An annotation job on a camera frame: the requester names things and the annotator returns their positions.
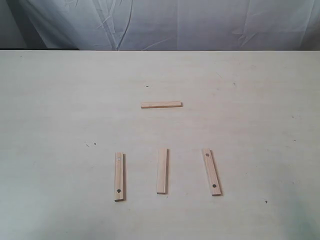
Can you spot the wood strip with dot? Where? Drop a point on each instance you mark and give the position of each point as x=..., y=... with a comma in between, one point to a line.
x=119, y=177

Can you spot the top horizontal wood strip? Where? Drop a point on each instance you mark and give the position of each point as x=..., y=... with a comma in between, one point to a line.
x=161, y=104

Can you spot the wood strip two dots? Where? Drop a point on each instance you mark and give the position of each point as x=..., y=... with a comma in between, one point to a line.
x=212, y=176

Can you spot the plain wood strip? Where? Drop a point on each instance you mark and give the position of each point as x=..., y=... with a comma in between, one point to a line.
x=162, y=171

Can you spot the white wrinkled backdrop cloth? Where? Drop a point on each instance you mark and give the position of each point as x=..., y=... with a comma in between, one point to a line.
x=160, y=25

